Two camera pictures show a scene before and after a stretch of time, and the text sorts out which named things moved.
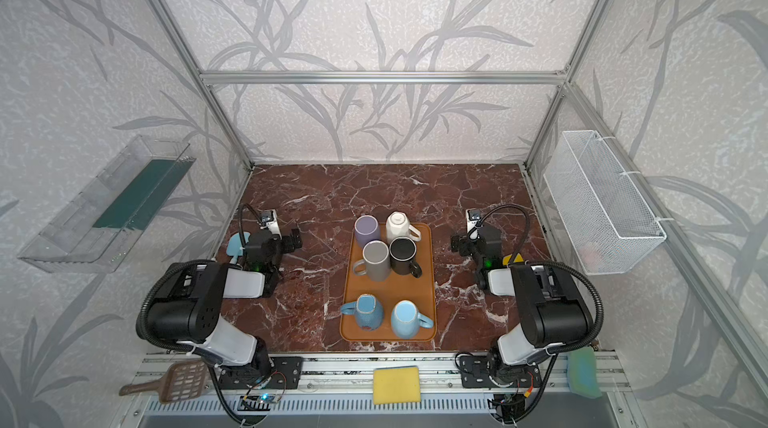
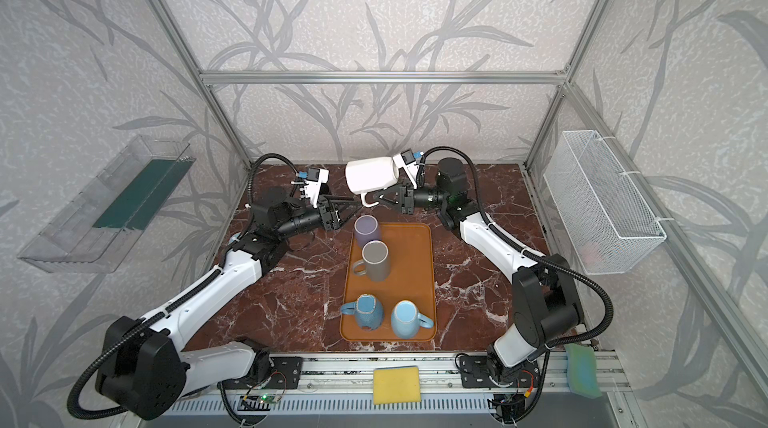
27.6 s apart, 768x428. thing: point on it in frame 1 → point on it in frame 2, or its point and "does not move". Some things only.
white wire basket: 603,213 does not move
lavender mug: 367,229 does not move
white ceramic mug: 397,225 → 370,175
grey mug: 376,260 does not move
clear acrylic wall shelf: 95,230 does not move
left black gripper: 283,241 → 327,215
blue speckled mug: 368,311 does not move
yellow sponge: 396,385 does not move
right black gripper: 466,242 → 407,198
